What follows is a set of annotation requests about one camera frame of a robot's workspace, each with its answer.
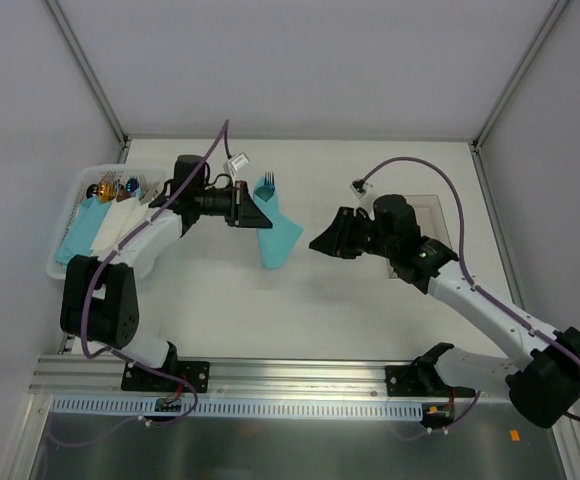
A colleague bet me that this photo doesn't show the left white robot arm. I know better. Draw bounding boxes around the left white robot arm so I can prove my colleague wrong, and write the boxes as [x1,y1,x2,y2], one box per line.
[60,181,273,390]

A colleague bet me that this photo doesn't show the white cable duct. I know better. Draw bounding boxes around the white cable duct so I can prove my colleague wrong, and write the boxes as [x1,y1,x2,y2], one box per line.
[49,395,424,423]

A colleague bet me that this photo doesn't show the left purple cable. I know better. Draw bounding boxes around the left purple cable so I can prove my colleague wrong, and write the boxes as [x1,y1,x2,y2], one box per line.
[79,118,231,426]

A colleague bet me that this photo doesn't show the blue paper napkin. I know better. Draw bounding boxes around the blue paper napkin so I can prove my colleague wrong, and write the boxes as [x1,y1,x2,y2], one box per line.
[253,177,304,269]

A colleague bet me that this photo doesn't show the white plastic basket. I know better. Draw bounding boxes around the white plastic basket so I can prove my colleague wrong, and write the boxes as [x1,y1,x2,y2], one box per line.
[46,164,167,280]

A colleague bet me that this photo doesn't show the purple cable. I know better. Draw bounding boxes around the purple cable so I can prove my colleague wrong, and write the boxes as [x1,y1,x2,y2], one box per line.
[357,157,580,441]
[79,118,231,426]

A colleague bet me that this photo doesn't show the gold utensil in basket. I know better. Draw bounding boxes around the gold utensil in basket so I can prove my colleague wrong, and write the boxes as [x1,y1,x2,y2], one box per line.
[85,173,119,204]

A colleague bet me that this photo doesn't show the right black mount plate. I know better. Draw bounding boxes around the right black mount plate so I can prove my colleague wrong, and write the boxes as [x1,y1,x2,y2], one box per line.
[384,363,476,398]

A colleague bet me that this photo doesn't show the white napkin in basket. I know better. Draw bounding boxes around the white napkin in basket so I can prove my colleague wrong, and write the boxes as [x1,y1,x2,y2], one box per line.
[91,197,148,255]

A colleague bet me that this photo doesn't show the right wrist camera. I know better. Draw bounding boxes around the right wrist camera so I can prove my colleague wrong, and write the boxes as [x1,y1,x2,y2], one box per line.
[373,194,421,241]

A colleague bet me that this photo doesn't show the teal spoon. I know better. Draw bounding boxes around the teal spoon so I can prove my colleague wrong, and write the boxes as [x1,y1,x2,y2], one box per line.
[255,186,274,201]

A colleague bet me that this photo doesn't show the black mount plate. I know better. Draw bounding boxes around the black mount plate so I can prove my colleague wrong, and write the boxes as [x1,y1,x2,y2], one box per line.
[120,359,210,394]
[384,363,476,398]

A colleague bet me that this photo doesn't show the aluminium rail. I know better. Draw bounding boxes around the aluminium rail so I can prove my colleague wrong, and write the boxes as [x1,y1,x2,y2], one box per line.
[28,354,517,401]

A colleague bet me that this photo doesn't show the stacked blue napkins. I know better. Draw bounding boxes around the stacked blue napkins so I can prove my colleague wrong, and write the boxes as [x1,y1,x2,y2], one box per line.
[55,198,111,266]

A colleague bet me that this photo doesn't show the left black mount plate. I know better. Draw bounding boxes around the left black mount plate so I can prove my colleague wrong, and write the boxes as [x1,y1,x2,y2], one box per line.
[120,359,210,394]

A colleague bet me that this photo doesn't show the clear plastic container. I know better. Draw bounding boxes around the clear plastic container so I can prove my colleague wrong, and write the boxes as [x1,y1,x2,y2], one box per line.
[386,195,457,289]

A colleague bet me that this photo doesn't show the orange tape piece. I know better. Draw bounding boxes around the orange tape piece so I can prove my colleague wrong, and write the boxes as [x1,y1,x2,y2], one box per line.
[509,430,521,442]

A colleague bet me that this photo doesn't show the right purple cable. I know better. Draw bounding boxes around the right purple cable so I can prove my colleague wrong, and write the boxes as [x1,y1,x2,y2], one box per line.
[357,157,580,441]

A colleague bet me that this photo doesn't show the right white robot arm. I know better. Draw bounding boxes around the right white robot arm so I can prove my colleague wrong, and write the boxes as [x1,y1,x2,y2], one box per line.
[309,206,580,428]

